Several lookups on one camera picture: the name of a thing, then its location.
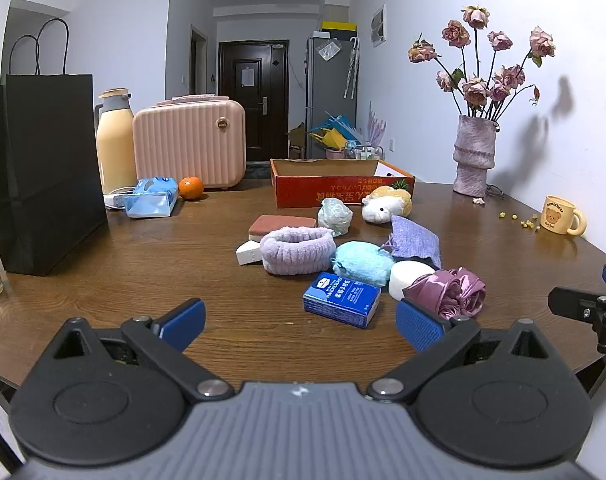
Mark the dark wooden door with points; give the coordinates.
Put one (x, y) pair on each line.
(253, 110)

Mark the pale purple vase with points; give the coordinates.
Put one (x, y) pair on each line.
(473, 160)

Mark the hanging folded umbrella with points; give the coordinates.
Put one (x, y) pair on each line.
(352, 70)

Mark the grey refrigerator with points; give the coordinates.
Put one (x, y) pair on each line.
(328, 90)

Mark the white triangular sponge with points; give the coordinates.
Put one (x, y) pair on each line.
(247, 254)

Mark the pink ribbed suitcase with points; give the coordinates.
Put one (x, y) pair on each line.
(183, 145)

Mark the dried pink roses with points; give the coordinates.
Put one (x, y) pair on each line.
(475, 91)

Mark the white electrical panel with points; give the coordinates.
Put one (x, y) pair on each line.
(378, 25)

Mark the cream thermos jug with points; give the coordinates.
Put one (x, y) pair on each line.
(114, 150)

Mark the scattered yellow flower bits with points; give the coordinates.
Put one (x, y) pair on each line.
(524, 223)

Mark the orange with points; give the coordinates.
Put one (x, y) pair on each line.
(191, 188)

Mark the yellow flat box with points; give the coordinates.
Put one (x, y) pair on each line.
(339, 26)

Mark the purple fluffy headband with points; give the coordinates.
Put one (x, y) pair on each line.
(293, 260)

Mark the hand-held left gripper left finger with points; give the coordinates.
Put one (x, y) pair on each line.
(183, 322)

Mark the reddish brown sponge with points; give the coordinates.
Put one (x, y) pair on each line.
(280, 225)

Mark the yellow bear mug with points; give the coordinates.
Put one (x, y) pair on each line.
(555, 217)

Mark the blue handkerchief packet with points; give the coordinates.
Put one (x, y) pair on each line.
(340, 297)

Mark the light blue fluffy puff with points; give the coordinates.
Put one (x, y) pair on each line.
(363, 262)

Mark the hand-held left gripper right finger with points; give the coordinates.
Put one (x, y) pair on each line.
(418, 325)

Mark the blue tissue pack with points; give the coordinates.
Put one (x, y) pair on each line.
(150, 200)

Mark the orange cardboard box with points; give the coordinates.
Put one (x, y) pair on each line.
(323, 192)

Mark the pink bucket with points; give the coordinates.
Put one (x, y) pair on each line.
(334, 153)

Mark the white round sponge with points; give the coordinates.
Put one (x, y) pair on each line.
(405, 277)

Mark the clear plastic bag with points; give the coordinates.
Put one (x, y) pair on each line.
(328, 51)

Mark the blue and yellow bags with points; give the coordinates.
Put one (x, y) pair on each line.
(333, 135)

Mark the purple fabric pouch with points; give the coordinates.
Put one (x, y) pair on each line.
(415, 240)

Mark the hamster plush toy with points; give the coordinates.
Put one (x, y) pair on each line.
(383, 207)

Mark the pale green crumpled bag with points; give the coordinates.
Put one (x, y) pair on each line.
(333, 215)

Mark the black paper bag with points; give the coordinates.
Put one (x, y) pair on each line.
(48, 170)

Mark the open brown cardboard box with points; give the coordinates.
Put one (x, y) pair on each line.
(297, 140)

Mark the purple wall decoration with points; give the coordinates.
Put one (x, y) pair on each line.
(376, 127)

